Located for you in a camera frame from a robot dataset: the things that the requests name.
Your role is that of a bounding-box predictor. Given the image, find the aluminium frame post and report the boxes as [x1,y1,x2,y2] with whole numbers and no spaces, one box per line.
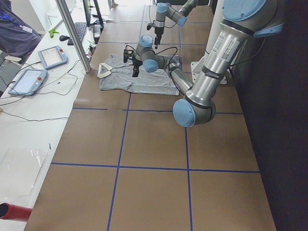
[56,0,90,73]

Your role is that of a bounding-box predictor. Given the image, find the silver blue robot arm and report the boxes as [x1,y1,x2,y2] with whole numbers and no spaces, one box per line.
[147,0,199,49]
[123,0,286,127]

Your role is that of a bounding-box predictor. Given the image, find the black computer monitor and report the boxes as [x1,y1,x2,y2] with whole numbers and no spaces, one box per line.
[82,0,104,29]

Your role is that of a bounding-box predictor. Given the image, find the far blue teach pendant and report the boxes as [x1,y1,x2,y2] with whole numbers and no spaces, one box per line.
[38,45,68,70]

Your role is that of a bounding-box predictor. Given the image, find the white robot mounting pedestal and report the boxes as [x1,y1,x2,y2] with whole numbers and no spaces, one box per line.
[191,0,224,83]

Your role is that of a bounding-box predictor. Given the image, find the person in dark jacket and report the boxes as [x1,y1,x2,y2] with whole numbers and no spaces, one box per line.
[0,0,41,60]

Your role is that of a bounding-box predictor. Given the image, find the red cylinder tube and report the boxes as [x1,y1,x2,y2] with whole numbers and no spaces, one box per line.
[0,203,32,222]

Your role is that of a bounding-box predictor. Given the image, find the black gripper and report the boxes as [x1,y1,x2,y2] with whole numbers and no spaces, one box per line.
[123,46,142,77]
[147,20,165,49]

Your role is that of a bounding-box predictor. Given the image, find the black computer keyboard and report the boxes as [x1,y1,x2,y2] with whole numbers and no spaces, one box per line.
[74,22,87,42]

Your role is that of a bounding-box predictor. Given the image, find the green plastic clamp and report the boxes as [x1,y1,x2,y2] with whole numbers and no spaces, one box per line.
[48,28,60,38]

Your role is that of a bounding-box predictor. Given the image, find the blue teach pendant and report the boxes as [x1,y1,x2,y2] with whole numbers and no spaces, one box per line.
[38,45,68,70]
[8,69,48,96]

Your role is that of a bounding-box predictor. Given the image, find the black computer mouse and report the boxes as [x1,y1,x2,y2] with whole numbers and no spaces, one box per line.
[59,35,70,41]

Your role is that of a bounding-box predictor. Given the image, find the near blue teach pendant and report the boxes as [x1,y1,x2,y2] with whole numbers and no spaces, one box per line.
[8,69,48,96]

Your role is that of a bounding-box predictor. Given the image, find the navy white striped polo shirt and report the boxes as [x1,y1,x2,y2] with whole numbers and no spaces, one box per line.
[97,54,180,96]

